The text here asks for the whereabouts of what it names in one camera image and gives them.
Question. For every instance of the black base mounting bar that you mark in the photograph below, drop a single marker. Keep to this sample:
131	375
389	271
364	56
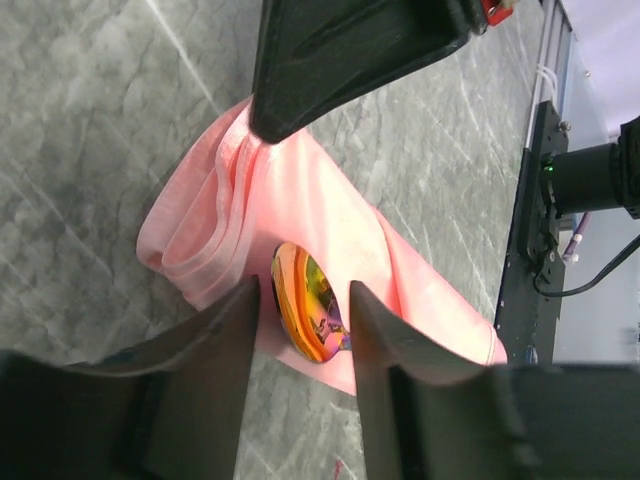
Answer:
526	320

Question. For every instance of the pink satin napkin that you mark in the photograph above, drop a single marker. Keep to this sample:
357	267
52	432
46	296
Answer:
234	199

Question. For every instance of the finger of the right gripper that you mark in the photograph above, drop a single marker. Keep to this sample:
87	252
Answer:
314	56

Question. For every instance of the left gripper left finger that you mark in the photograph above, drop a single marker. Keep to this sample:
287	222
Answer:
167	408

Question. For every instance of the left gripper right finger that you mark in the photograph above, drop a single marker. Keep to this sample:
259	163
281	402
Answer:
427	413

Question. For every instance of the iridescent metal spoon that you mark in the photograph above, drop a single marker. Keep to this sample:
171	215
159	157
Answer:
307	305

